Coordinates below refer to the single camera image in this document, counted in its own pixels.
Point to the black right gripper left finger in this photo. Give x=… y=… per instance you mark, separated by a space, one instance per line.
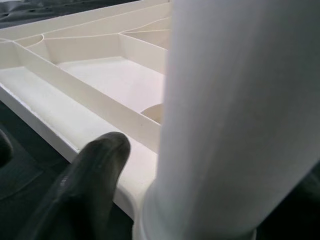
x=85 y=190

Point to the black table cloth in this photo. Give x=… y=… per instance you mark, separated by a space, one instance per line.
x=25 y=190

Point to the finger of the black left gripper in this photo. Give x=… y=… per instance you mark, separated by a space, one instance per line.
x=5 y=150

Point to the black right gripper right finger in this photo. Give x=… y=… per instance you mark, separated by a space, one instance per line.
x=300 y=215

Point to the white plastic table leg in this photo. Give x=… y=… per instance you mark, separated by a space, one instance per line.
x=225 y=100

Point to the white plastic children table top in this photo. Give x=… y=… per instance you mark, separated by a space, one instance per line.
x=100 y=82

